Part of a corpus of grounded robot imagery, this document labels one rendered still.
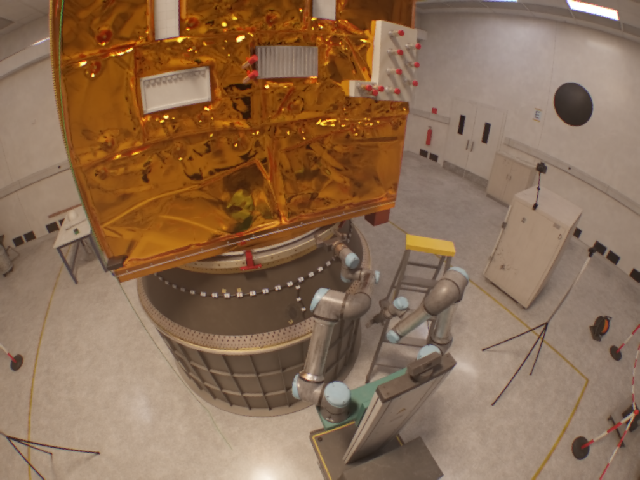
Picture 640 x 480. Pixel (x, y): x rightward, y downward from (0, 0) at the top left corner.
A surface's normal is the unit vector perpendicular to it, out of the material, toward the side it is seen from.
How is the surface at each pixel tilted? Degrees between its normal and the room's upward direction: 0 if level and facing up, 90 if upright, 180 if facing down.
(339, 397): 7
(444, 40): 90
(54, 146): 90
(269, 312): 62
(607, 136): 90
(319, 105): 85
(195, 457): 0
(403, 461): 0
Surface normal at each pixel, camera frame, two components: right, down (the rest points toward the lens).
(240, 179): 0.52, 0.46
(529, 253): -0.87, 0.27
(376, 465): 0.02, -0.82
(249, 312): 0.21, 0.11
